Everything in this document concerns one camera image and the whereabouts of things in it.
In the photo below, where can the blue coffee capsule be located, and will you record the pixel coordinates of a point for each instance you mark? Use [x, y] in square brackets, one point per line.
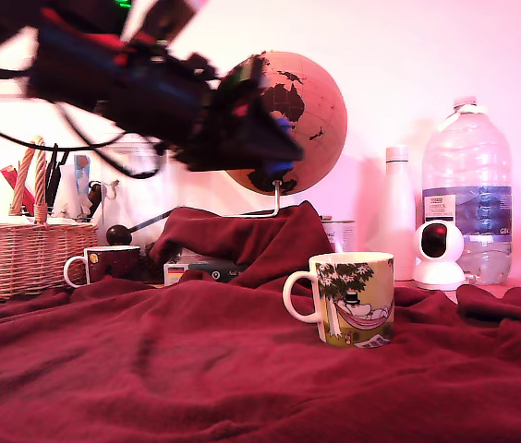
[283, 125]

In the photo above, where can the cork globe on metal stand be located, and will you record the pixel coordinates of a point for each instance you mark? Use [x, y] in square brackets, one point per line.
[316, 92]

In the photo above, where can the clear plastic container with lid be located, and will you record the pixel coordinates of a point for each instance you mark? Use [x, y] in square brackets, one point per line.
[149, 207]

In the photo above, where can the white cardboard box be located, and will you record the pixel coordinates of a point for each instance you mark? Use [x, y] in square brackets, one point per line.
[196, 256]

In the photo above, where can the metal tin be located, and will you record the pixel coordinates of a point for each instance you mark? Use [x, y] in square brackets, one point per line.
[341, 235]

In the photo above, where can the dark box with flag print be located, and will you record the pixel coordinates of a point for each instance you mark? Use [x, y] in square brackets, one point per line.
[175, 273]

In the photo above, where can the white slim bottle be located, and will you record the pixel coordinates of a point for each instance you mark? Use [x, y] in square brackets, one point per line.
[396, 207]

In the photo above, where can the black round-headed ladle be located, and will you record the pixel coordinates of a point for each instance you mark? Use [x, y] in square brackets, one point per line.
[119, 235]

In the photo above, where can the blue tool with cork disc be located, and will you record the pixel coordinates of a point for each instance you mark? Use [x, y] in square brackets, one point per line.
[82, 168]

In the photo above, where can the black thin utensil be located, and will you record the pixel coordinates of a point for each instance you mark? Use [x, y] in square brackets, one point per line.
[52, 180]
[63, 161]

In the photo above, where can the cartoon print mug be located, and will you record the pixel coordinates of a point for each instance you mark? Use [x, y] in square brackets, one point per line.
[357, 300]

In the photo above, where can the large clear water bottle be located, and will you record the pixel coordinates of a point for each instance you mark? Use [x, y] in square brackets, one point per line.
[468, 161]

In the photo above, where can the dark red fleece cloth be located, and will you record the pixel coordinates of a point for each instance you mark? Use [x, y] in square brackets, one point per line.
[196, 369]

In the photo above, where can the red flat utensil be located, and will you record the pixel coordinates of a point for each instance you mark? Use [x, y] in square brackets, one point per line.
[11, 177]

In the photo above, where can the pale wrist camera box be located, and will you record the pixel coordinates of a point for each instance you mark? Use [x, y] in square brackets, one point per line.
[163, 18]

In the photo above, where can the small white round camera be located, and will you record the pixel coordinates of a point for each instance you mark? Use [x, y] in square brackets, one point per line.
[440, 272]

